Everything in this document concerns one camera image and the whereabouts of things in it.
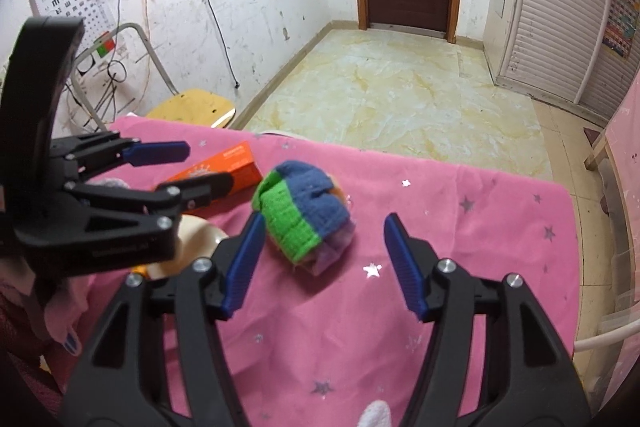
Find person's left hand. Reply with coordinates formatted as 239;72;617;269
42;276;94;358

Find wooden bed frame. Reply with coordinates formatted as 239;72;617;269
584;136;614;171

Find grey metal tube frame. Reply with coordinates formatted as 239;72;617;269
70;23;177;128

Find person's right hand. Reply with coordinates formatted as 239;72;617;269
361;400;394;427

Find pink tree print curtain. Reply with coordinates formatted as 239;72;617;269
604;72;640;268

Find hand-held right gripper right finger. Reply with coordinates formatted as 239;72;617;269
383;213;593;427

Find orange cardboard box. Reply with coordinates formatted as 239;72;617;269
161;142;264;219

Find black wall cable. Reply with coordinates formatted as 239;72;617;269
164;0;242;90

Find white slatted wardrobe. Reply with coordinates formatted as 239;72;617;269
492;0;640;124

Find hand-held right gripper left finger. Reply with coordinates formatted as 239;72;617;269
60;211;267;427

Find white metal chair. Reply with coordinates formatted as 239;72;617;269
572;307;640;354

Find multicoloured sock ball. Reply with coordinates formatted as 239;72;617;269
251;160;355;277

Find yellow plastic chair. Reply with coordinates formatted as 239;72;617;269
145;89;236;130

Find cream round object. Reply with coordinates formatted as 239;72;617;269
150;214;229;281

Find person's dark red clothing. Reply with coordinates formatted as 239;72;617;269
0;287;68;410

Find pink star tablecloth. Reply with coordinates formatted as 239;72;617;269
42;116;587;427

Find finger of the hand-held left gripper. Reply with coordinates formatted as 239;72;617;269
62;172;234;215
47;132;192;180

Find colourful grid poster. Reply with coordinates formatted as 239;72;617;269
602;0;640;58

